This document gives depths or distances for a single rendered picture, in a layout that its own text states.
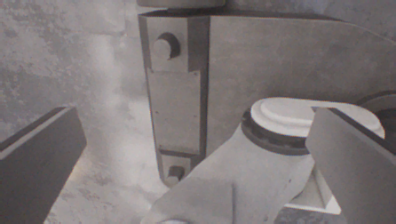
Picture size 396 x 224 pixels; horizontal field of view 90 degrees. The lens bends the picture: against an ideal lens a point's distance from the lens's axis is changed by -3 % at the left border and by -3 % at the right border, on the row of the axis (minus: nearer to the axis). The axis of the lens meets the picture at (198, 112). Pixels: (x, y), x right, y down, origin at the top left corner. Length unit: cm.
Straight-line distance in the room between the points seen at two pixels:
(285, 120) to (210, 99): 21
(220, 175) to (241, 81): 25
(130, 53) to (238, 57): 39
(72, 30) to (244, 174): 70
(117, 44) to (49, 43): 27
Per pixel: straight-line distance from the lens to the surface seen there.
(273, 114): 35
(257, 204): 28
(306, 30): 46
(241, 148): 34
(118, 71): 77
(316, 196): 50
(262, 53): 46
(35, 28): 93
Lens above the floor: 61
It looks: 57 degrees down
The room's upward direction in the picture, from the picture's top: 159 degrees counter-clockwise
